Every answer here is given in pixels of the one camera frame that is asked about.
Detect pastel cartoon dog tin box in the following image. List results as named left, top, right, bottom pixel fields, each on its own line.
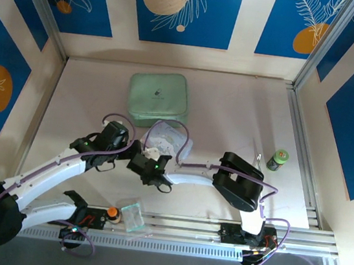
left=139, top=118, right=196, bottom=163

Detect clear plastic box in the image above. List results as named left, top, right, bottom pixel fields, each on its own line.
left=118, top=200, right=150, bottom=236

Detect small bottle with orange cap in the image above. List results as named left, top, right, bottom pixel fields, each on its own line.
left=105, top=206, right=123, bottom=226

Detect mint green zip case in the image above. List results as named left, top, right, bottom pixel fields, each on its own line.
left=122, top=67, right=195, bottom=134

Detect small green labelled bottle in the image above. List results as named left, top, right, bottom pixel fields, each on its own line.
left=265, top=146, right=290, bottom=174

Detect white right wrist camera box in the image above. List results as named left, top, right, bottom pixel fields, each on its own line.
left=140, top=145, right=160, bottom=161

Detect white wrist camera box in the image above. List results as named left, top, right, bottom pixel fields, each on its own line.
left=100, top=116, right=126, bottom=130
left=140, top=145, right=160, bottom=161

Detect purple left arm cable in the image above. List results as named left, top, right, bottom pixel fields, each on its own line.
left=0, top=98, right=141, bottom=262

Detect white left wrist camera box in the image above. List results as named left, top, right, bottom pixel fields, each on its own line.
left=100, top=116, right=126, bottom=130

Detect aluminium frame rail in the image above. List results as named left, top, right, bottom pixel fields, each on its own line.
left=16, top=190, right=338, bottom=265

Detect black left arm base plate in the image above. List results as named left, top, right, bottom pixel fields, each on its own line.
left=63, top=203, right=109, bottom=232

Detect slotted grey cable duct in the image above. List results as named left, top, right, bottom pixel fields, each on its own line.
left=18, top=219, right=245, bottom=265

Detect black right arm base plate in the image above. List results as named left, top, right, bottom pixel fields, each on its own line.
left=217, top=221, right=280, bottom=251

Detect aluminium table side rail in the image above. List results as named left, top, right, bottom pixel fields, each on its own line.
left=267, top=83, right=342, bottom=231

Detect aluminium frame post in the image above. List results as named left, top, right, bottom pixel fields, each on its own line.
left=1, top=0, right=77, bottom=62
left=291, top=0, right=354, bottom=97

